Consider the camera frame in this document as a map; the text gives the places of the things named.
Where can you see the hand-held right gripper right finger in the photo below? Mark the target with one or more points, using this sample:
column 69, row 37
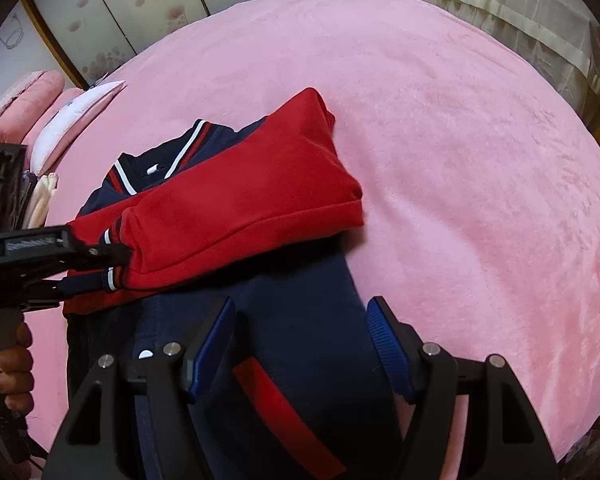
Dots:
column 387, row 345

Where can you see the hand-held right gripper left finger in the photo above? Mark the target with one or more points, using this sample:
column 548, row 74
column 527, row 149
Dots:
column 215, row 345

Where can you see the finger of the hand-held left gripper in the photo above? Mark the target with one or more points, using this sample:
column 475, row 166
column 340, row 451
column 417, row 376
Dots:
column 82, row 284
column 97, row 252

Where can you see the red and navy jacket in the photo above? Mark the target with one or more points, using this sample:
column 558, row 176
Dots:
column 240, row 200

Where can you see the stack of folded clothes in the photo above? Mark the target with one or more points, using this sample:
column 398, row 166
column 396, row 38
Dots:
column 42, row 200

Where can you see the person's left hand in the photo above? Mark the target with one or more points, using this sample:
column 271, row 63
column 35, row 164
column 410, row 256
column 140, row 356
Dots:
column 12, row 365

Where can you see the white pillow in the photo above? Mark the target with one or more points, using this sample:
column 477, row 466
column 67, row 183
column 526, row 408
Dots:
column 75, row 115

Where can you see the folded pink quilt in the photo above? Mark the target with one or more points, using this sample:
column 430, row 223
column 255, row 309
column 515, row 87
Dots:
column 35, row 95

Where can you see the pink plush blanket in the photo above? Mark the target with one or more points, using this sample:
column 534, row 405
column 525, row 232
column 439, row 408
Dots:
column 430, row 160

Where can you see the floral wardrobe doors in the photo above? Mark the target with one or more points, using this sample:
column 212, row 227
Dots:
column 130, row 0

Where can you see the cream ruffled furniture cover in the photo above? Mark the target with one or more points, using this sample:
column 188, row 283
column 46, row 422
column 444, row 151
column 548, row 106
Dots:
column 505, row 0

